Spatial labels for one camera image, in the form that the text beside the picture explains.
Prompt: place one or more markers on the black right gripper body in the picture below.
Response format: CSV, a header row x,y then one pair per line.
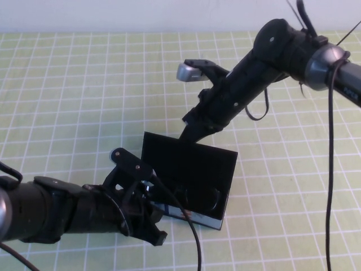
x,y
204,118

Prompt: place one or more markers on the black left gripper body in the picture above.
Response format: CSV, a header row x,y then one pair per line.
x,y
141,217

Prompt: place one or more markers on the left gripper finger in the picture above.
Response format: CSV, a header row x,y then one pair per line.
x,y
158,237
147,193

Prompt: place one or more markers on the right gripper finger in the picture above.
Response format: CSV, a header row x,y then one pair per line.
x,y
189,134
200,136

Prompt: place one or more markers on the black glasses case blue print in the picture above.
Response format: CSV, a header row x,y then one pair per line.
x,y
194,166

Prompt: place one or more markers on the black framed glasses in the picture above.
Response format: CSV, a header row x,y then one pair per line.
x,y
215,201

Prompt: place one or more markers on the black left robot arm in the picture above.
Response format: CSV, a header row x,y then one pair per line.
x,y
42,209

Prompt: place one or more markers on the green white grid tablecloth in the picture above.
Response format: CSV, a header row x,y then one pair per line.
x,y
84,98

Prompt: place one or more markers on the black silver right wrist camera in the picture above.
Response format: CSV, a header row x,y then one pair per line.
x,y
189,73

